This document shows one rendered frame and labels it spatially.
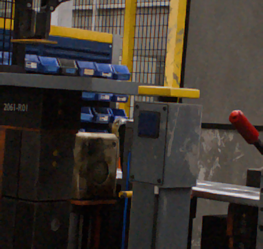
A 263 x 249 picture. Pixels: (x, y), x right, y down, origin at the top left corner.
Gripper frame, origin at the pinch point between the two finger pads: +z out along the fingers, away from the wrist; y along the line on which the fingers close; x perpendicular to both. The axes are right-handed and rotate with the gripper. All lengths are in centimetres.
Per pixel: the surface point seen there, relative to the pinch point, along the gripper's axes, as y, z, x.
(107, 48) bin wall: 195, -16, 274
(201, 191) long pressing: 27.8, 24.3, -9.0
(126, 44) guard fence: 292, -29, 397
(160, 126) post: 3.5, 13.4, -28.5
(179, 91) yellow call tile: 5.7, 8.6, -29.0
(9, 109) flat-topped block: -2.8, 13.2, 1.0
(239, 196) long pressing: 29.3, 24.2, -16.7
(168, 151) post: 4.1, 16.5, -29.7
